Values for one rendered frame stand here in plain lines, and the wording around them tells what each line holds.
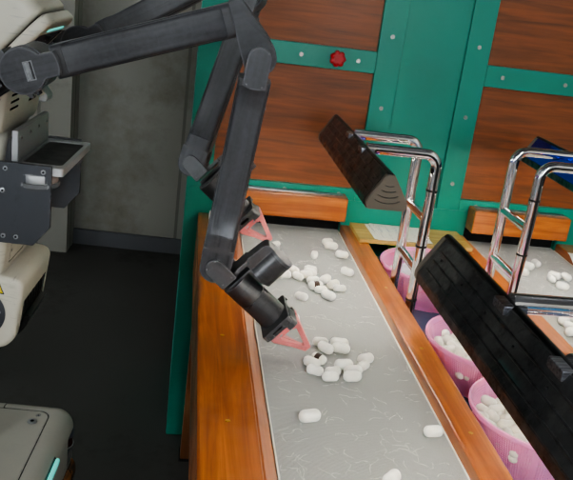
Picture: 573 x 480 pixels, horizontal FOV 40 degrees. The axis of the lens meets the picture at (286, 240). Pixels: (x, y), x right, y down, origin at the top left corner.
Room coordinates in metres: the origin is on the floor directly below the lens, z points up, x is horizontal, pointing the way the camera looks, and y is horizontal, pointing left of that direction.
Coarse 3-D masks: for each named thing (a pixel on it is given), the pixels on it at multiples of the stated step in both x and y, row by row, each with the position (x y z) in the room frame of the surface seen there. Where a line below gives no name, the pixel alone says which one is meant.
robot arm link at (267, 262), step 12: (264, 240) 1.37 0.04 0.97; (252, 252) 1.34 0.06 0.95; (264, 252) 1.33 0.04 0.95; (276, 252) 1.34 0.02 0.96; (216, 264) 1.31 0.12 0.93; (240, 264) 1.34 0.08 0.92; (252, 264) 1.33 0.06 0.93; (264, 264) 1.33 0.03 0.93; (276, 264) 1.33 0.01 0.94; (288, 264) 1.34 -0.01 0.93; (216, 276) 1.31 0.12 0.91; (228, 276) 1.31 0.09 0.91; (264, 276) 1.32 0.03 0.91; (276, 276) 1.33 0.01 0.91
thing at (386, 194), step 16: (336, 128) 1.92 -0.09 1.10; (336, 144) 1.82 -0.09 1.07; (352, 144) 1.72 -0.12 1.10; (336, 160) 1.74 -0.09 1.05; (352, 160) 1.64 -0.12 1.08; (368, 160) 1.56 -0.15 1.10; (352, 176) 1.57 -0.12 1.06; (368, 176) 1.49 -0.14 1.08; (384, 176) 1.42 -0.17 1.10; (368, 192) 1.43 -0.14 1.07; (384, 192) 1.42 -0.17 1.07; (400, 192) 1.42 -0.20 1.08; (368, 208) 1.42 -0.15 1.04; (384, 208) 1.42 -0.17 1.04; (400, 208) 1.42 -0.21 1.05
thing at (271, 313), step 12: (264, 288) 1.36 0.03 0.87; (264, 300) 1.33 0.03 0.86; (276, 300) 1.35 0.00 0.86; (252, 312) 1.33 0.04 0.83; (264, 312) 1.33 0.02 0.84; (276, 312) 1.34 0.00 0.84; (288, 312) 1.34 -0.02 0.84; (264, 324) 1.34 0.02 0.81; (276, 324) 1.32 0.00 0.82; (288, 324) 1.31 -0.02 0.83; (264, 336) 1.31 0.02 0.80
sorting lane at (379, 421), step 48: (288, 240) 2.07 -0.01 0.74; (336, 240) 2.12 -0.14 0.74; (288, 288) 1.71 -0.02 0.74; (288, 336) 1.45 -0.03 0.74; (336, 336) 1.48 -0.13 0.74; (384, 336) 1.51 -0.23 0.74; (288, 384) 1.25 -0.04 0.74; (336, 384) 1.27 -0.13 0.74; (384, 384) 1.30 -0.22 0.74; (288, 432) 1.09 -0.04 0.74; (336, 432) 1.11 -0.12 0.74; (384, 432) 1.13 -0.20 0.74
